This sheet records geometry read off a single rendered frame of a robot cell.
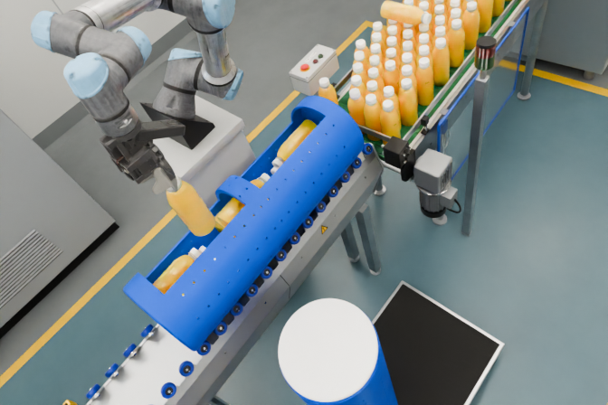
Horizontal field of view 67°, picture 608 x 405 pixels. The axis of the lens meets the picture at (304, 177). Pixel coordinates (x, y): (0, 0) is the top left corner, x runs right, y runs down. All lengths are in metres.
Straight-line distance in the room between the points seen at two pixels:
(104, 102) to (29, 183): 1.94
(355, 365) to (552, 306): 1.41
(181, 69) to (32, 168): 1.36
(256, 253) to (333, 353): 0.36
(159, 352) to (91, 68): 1.01
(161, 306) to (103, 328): 1.67
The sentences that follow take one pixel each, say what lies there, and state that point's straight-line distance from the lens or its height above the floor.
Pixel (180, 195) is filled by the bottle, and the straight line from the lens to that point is 1.14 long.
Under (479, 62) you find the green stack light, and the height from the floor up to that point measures 1.19.
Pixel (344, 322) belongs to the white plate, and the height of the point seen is 1.04.
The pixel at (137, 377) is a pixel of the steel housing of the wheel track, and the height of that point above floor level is 0.93.
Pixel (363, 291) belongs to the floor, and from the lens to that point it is 2.52.
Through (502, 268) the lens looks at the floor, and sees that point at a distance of 2.58.
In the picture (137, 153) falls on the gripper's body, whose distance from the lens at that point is 1.03.
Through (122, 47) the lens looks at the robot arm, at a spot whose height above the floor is 1.84.
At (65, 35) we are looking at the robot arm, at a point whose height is 1.88.
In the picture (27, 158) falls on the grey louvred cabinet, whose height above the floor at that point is 0.83.
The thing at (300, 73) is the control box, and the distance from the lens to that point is 1.93.
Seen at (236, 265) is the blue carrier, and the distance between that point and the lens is 1.38.
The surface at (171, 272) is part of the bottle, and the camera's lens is 1.48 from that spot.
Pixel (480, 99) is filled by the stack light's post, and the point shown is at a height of 1.01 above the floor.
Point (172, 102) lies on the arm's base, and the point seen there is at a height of 1.32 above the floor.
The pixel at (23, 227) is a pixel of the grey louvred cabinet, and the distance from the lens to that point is 2.97.
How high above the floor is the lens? 2.30
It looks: 51 degrees down
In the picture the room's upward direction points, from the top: 20 degrees counter-clockwise
